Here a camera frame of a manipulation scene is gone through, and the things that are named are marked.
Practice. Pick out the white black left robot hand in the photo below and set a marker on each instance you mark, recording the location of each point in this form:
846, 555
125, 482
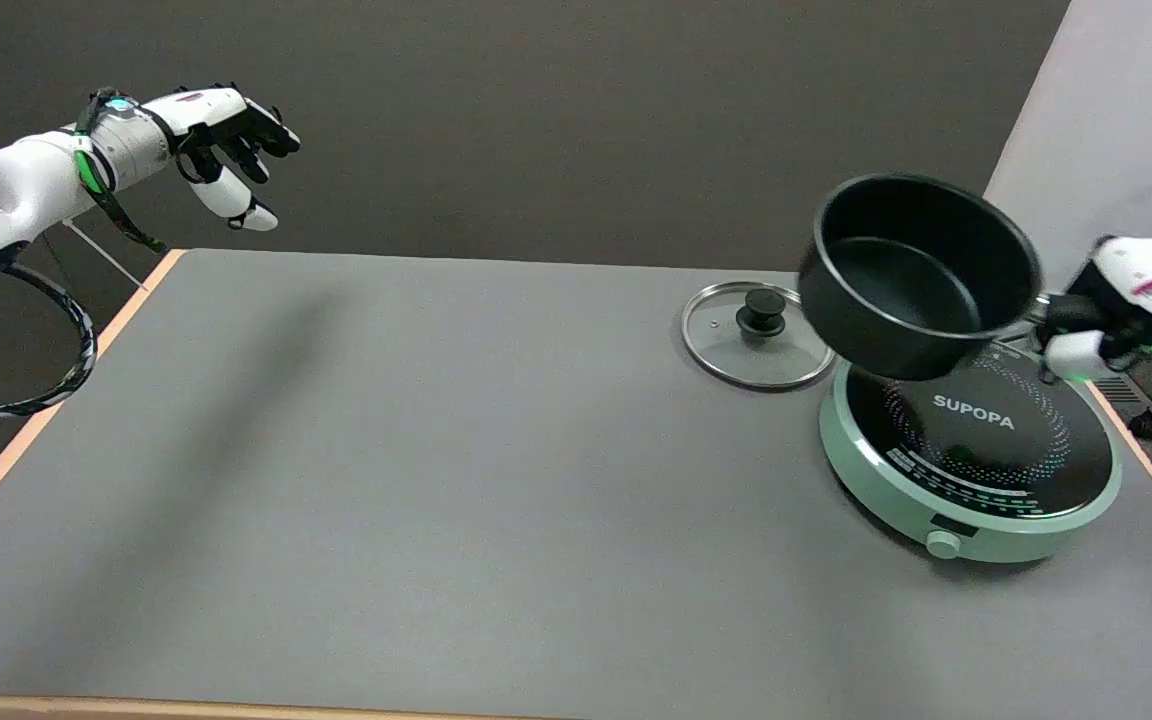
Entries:
211, 110

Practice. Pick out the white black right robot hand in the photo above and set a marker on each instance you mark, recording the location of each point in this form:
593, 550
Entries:
1146, 285

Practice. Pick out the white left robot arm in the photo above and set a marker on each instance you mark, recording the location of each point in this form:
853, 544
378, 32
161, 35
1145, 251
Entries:
31, 180

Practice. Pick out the glass pot lid black knob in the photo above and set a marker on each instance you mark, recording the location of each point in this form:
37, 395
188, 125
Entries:
736, 345

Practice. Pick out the grey floor vent grille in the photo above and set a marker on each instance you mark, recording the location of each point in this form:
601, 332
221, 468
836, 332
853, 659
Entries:
1124, 389

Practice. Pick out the green induction cooker SUPOPA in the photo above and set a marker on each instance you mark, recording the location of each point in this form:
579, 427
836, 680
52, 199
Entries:
976, 450

